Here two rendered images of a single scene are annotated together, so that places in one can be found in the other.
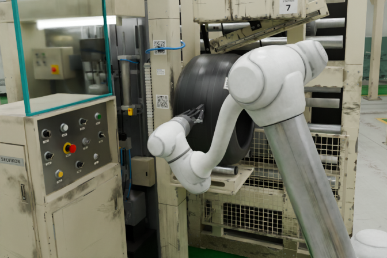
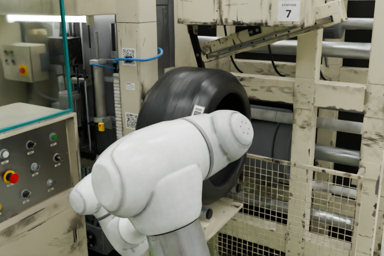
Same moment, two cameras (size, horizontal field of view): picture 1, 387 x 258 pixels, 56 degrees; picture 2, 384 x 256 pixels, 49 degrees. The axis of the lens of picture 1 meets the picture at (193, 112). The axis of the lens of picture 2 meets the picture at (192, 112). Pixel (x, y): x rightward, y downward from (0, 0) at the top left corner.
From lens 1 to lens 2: 0.43 m
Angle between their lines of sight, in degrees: 8
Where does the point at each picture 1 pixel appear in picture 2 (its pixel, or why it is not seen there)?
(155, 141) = (76, 196)
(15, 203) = not seen: outside the picture
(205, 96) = not seen: hidden behind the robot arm
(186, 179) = (115, 243)
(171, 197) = not seen: hidden behind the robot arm
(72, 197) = (12, 234)
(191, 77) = (156, 100)
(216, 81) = (183, 109)
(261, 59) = (125, 158)
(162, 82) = (132, 98)
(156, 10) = (124, 12)
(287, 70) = (166, 170)
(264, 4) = (260, 8)
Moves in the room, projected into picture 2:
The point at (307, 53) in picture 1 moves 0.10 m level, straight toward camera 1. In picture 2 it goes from (218, 134) to (196, 151)
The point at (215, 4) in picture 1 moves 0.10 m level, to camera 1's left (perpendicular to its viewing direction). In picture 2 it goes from (202, 4) to (180, 4)
